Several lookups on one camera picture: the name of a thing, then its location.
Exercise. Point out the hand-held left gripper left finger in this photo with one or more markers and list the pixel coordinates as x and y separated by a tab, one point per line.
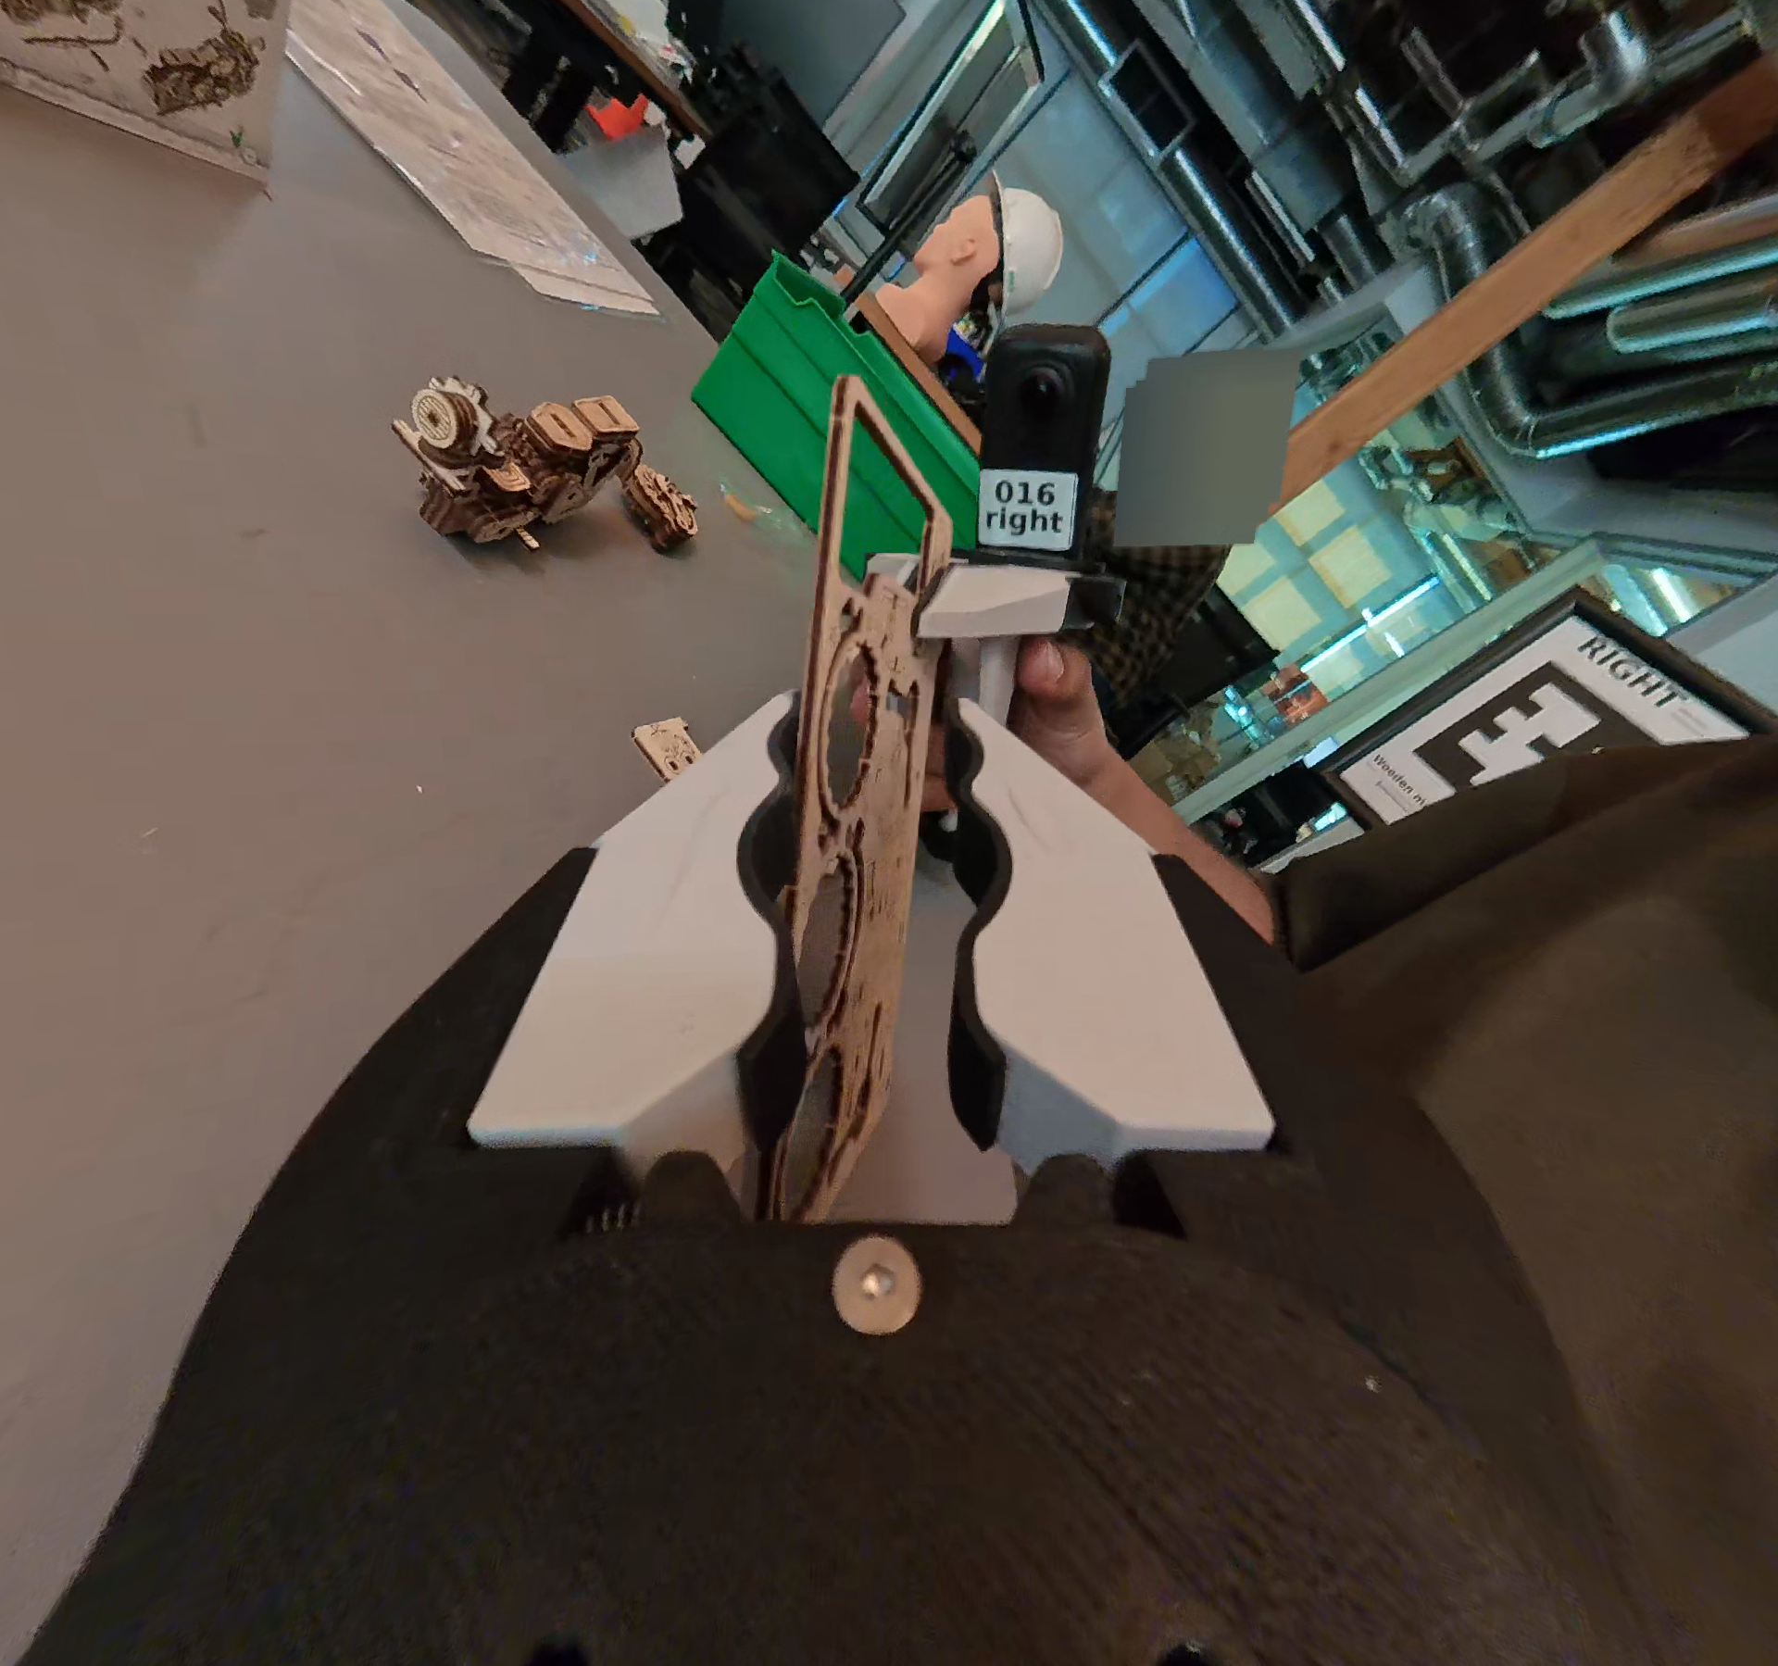
640	973

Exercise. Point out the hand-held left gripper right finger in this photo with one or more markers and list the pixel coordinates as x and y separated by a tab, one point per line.
1098	999

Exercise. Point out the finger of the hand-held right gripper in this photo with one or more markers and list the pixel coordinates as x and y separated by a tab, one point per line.
1008	605
892	569

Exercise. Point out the wooden puzzle parts sheet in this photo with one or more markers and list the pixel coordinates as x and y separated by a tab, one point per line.
869	624

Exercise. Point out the grey desk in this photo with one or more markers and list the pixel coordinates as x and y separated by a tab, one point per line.
278	792

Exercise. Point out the person's right hand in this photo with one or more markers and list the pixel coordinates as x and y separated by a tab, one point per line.
1064	709

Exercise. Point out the wooden side table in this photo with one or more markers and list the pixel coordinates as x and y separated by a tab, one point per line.
912	368

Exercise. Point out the mannequin head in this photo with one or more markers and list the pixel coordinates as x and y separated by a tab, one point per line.
960	270

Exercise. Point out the white hard hat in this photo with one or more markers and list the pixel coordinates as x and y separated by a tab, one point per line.
1031	243

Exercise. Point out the green plastic bin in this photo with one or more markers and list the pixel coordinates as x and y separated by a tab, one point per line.
792	403

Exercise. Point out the small wooden piece round holes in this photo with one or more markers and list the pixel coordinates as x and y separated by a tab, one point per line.
671	749

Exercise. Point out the small wooden wheel assembly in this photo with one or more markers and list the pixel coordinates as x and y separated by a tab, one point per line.
661	507

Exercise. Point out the wooden model motorcycle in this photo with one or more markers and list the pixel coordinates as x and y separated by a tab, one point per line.
515	465

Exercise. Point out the silver ventilation ducts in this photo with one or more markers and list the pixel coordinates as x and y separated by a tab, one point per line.
1391	97

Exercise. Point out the wooden ceiling beam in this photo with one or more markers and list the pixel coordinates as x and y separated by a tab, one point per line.
1529	265

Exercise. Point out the framed black-white marker poster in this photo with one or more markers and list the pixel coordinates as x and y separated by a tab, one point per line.
1543	722

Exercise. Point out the red plastic object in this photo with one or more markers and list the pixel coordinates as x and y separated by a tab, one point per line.
611	118

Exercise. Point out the plastic-sleeved paper sheets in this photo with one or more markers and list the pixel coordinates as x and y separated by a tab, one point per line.
446	124

